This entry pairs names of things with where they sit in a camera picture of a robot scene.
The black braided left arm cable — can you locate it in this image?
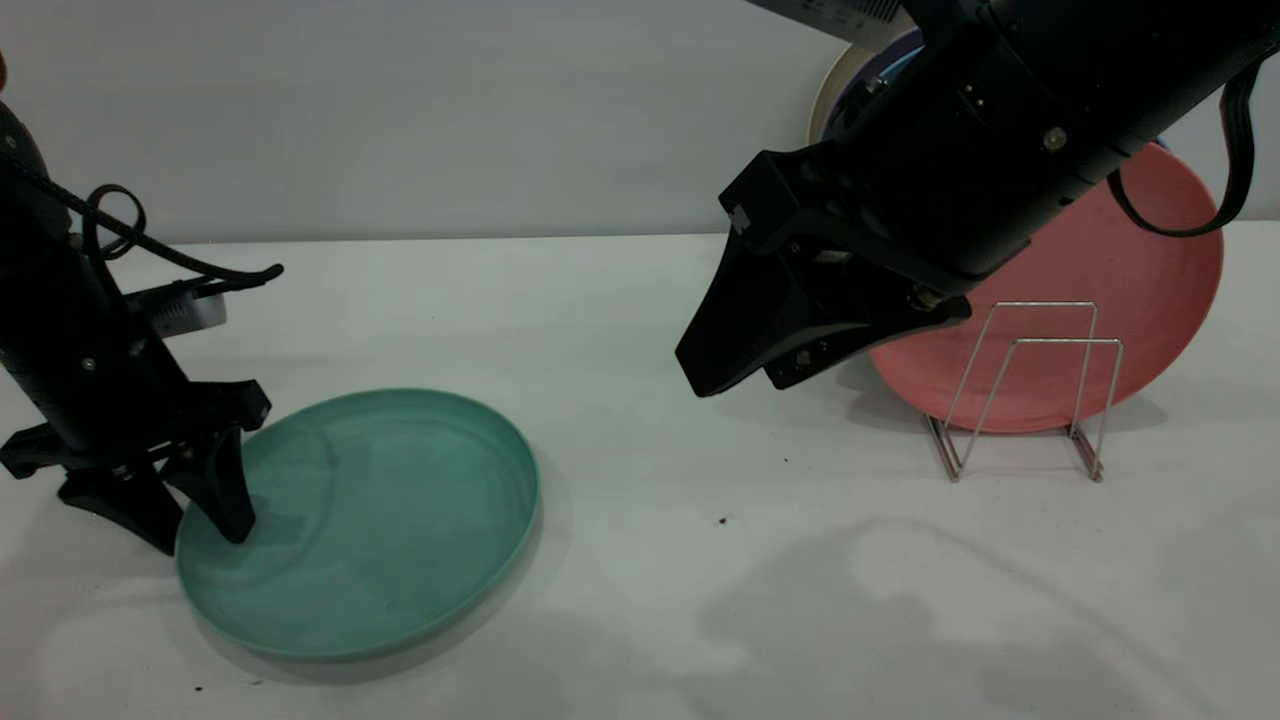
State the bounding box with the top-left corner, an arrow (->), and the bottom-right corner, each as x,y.
0,150 -> 285,293

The dark purple round plate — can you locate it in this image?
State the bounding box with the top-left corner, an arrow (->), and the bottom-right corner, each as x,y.
830,30 -> 921,131

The metal wire plate rack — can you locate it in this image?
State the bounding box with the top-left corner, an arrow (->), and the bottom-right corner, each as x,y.
925,301 -> 1125,485

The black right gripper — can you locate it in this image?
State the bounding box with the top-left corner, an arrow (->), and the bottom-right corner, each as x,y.
675,35 -> 1096,399

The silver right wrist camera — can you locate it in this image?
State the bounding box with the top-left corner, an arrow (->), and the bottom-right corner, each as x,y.
745,0 -> 916,51

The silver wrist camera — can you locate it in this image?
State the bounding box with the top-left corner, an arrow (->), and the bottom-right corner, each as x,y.
125,280 -> 229,339
745,0 -> 916,51

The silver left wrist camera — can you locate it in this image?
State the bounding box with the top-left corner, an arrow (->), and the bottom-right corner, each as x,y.
125,280 -> 229,339

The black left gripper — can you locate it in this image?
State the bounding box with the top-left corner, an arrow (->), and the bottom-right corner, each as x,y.
0,300 -> 273,557

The pink round plate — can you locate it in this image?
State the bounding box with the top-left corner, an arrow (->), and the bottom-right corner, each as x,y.
868,140 -> 1224,436

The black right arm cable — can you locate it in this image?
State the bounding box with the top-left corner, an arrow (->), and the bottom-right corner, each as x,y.
1105,40 -> 1280,239

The beige round plate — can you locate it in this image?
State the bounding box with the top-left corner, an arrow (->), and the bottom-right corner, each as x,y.
807,45 -> 876,146

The green round plate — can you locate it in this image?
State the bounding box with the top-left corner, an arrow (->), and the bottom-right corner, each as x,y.
176,388 -> 542,663

